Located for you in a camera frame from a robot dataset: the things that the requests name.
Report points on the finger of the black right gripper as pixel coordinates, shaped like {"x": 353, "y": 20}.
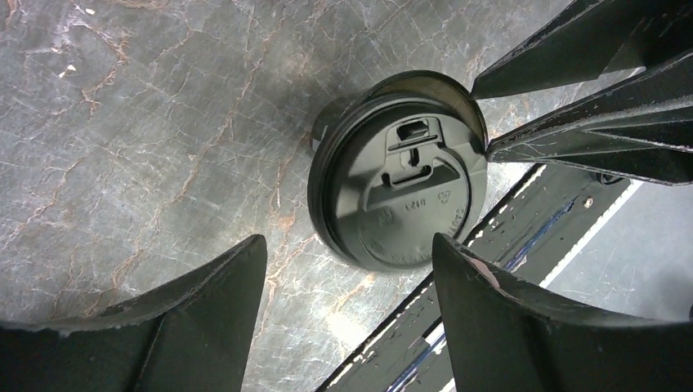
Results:
{"x": 588, "y": 39}
{"x": 640, "y": 128}

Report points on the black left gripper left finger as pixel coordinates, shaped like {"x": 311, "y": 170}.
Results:
{"x": 191, "y": 334}

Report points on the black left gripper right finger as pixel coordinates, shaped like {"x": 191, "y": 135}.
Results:
{"x": 541, "y": 335}

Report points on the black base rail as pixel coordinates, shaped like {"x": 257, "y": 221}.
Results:
{"x": 533, "y": 232}

